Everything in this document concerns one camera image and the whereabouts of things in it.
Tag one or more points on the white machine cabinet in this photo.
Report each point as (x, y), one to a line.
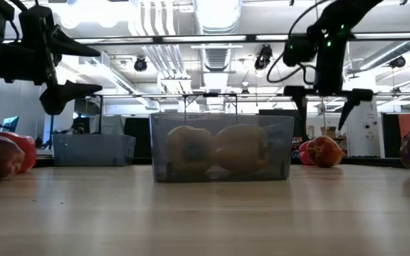
(365, 128)

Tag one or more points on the black ceiling spotlight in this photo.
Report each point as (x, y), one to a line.
(263, 57)
(141, 64)
(398, 62)

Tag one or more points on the yellow bell pepper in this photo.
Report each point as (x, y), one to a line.
(240, 147)
(180, 138)

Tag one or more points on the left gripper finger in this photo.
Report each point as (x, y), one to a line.
(61, 96)
(62, 46)

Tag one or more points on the small computer monitor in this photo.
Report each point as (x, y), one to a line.
(10, 124)

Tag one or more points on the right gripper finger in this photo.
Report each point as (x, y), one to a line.
(303, 106)
(354, 99)

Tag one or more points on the grey fabric cover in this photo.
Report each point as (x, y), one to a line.
(109, 124)

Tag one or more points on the silver ventilation duct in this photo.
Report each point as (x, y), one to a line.
(217, 17)

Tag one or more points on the dark grey plastic bin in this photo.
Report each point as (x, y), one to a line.
(94, 149)
(158, 142)

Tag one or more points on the red yellow apple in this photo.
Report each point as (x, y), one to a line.
(324, 151)

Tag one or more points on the black screen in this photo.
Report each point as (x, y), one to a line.
(276, 124)
(137, 138)

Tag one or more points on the cardboard box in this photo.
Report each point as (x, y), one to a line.
(329, 132)

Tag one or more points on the black metal rack frame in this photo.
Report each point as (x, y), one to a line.
(212, 95)

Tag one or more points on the black aluminium table frame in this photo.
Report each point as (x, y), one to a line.
(142, 161)

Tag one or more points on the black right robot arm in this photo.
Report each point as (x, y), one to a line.
(347, 14)

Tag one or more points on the red bell pepper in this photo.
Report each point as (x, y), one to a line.
(303, 154)
(27, 149)

